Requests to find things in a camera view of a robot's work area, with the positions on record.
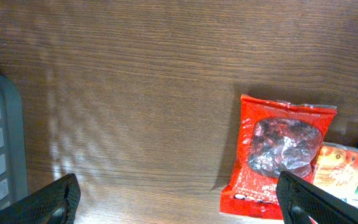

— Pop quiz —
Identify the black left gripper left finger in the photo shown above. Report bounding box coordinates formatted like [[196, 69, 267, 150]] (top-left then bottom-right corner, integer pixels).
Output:
[[0, 173, 81, 224]]

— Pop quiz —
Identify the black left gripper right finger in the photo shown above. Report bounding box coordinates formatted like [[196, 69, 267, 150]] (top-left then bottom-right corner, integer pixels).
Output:
[[276, 171, 358, 224]]

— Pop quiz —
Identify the orange tissue pack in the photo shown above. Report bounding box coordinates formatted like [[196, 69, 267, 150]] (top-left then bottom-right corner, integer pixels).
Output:
[[312, 142, 358, 202]]

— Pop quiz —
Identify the red snack bag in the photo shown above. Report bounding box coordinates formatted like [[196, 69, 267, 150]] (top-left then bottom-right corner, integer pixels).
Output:
[[220, 95, 337, 220]]

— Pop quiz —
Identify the grey plastic basket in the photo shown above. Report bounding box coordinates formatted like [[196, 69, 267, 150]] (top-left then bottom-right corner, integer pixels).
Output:
[[0, 75, 29, 210]]

